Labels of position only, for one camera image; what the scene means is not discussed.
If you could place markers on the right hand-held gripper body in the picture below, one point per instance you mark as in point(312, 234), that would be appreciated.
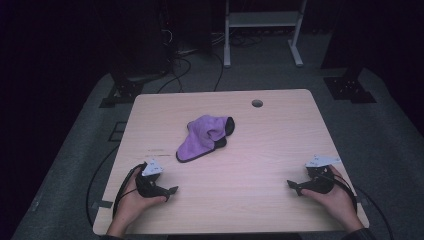
point(320, 183)

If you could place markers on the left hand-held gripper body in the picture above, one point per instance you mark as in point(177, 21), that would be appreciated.
point(148, 186)

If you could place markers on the purple microfiber cloth black trim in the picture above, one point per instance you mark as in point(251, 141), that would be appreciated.
point(200, 136)

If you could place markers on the person's left hand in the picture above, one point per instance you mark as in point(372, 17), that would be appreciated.
point(130, 203)

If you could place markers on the person's right hand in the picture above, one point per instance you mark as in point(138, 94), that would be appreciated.
point(340, 200)

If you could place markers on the grey tape strip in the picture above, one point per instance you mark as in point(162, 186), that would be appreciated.
point(101, 204)

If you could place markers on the black stand base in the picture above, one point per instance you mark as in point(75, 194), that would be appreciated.
point(350, 88)
point(126, 91)

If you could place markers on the white metal stand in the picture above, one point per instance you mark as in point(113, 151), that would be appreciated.
point(263, 19)

